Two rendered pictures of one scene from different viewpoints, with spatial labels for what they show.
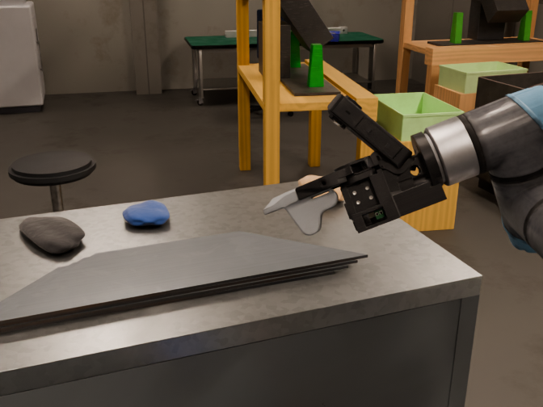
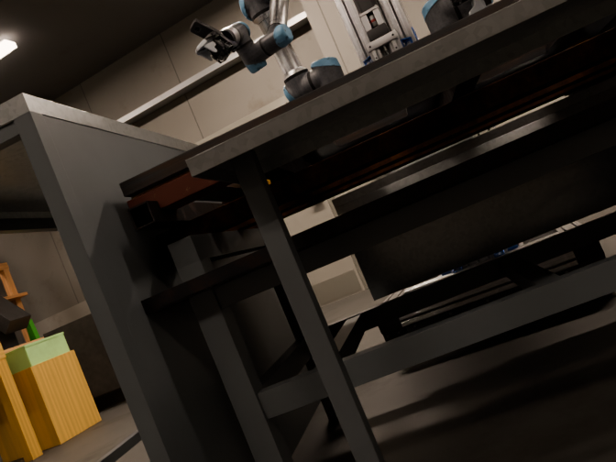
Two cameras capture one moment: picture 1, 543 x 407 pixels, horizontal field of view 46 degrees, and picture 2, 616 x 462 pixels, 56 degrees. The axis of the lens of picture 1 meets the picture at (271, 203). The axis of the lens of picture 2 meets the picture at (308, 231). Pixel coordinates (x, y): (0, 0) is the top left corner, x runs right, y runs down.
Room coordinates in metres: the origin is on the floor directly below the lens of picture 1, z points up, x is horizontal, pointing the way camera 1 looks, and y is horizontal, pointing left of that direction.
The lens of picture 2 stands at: (-0.35, 1.57, 0.53)
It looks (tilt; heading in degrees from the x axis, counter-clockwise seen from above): 2 degrees up; 301
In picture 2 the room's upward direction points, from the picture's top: 23 degrees counter-clockwise
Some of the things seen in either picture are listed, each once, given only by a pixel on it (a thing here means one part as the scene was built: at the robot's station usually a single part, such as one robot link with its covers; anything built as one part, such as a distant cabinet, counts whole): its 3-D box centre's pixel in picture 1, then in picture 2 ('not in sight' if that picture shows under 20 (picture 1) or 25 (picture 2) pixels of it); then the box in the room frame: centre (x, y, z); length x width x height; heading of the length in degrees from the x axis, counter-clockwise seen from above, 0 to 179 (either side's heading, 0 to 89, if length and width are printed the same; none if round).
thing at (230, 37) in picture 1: (283, 63); not in sight; (7.51, -0.14, 0.39); 2.18 x 0.85 x 0.77; 103
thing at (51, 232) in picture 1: (52, 232); not in sight; (1.22, 0.45, 1.06); 0.20 x 0.10 x 0.03; 40
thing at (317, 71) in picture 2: not in sight; (327, 74); (0.62, -0.65, 1.20); 0.13 x 0.12 x 0.14; 2
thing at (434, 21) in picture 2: not in sight; (441, 14); (0.13, -0.76, 1.20); 0.13 x 0.12 x 0.14; 9
